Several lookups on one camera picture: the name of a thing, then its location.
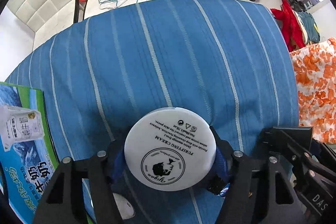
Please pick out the red cloth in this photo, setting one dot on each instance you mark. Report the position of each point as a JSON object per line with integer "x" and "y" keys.
{"x": 291, "y": 31}

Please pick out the blue milk carton box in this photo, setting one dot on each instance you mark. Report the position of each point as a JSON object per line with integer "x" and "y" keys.
{"x": 38, "y": 128}

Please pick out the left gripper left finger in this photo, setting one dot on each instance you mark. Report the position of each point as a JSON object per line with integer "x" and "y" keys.
{"x": 63, "y": 198}

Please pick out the left white quilted chair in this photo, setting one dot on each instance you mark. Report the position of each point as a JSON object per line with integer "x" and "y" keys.
{"x": 45, "y": 18}

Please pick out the white round cream jar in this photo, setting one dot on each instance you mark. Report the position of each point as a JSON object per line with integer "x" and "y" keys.
{"x": 170, "y": 149}

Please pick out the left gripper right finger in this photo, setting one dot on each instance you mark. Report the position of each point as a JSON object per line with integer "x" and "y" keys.
{"x": 254, "y": 190}

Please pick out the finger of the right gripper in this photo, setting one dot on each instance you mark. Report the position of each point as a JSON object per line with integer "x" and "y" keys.
{"x": 283, "y": 137}

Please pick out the white earbuds case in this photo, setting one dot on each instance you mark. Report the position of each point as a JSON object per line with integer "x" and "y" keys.
{"x": 123, "y": 205}

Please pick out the orange floral cushion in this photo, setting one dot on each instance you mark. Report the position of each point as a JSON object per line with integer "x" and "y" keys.
{"x": 314, "y": 69}

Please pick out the blue striped cloth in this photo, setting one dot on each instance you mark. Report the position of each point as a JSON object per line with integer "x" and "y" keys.
{"x": 225, "y": 60}

